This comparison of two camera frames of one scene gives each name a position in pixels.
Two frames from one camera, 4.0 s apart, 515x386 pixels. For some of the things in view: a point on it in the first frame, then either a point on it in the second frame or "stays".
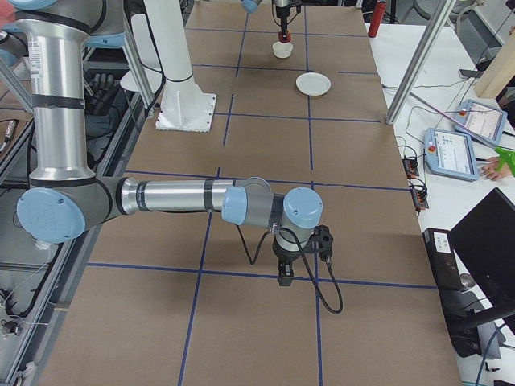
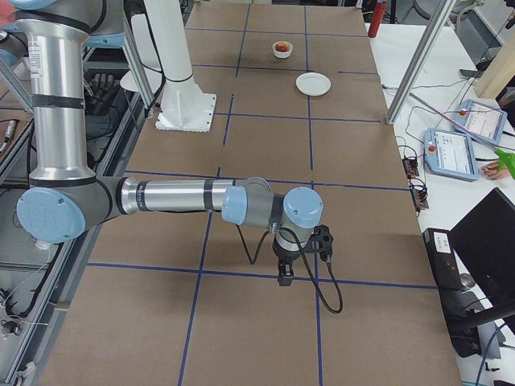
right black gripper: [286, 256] stays
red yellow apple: [288, 38] → [282, 47]
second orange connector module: [419, 195] stays
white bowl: [282, 50] stays
